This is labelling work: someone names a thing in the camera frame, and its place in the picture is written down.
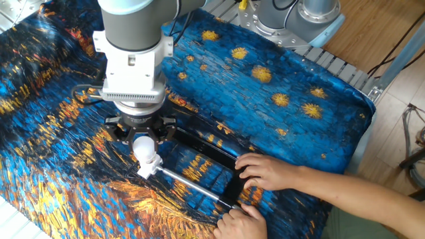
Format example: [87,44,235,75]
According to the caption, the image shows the green trousers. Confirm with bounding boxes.
[320,206,399,239]

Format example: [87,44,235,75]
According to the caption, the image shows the starry night painting tablecloth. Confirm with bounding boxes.
[0,0,378,239]

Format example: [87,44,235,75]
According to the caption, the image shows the person's right hand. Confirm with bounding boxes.
[234,152,301,192]

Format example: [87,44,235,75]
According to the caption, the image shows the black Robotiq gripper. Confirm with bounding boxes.
[104,111,177,147]

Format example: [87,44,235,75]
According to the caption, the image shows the aluminium frame bar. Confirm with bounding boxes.
[361,19,425,104]

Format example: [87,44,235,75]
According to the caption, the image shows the person's left hand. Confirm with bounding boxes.
[212,202,268,239]

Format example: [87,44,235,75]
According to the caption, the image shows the black floor cable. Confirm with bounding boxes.
[367,9,425,80]

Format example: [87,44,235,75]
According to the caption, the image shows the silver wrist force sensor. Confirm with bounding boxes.
[114,99,166,118]

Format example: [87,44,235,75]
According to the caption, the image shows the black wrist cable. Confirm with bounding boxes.
[70,0,195,107]

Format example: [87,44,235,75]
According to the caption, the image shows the person's right forearm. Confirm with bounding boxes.
[294,165,425,239]

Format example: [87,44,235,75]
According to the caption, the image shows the white light bulb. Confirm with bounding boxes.
[131,135,157,166]

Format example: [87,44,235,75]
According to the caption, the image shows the black C-clamp with silver screw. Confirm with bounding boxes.
[155,127,253,212]

